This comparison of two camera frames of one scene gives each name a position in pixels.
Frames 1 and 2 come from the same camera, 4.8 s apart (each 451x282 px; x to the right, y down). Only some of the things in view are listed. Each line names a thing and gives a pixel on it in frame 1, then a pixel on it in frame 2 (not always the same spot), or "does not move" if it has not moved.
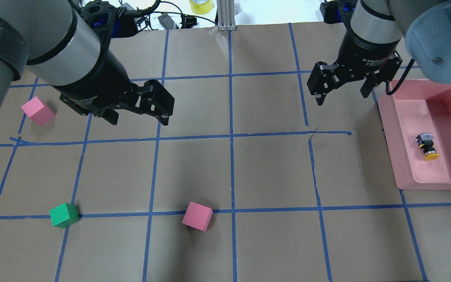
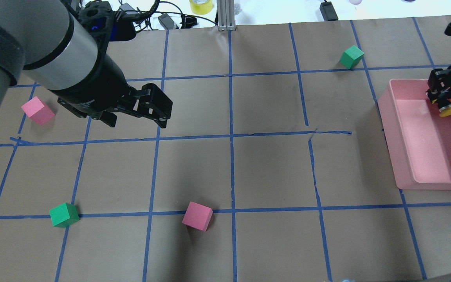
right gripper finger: [373, 81] to [442, 101]
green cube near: [64, 215] does not move
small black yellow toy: [425, 141] to [446, 106]
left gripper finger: [154, 96] does not move
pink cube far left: [38, 110] does not move
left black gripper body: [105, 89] does not move
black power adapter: [165, 20] does not move
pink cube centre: [198, 216] does not move
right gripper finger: [322, 78] to [437, 80]
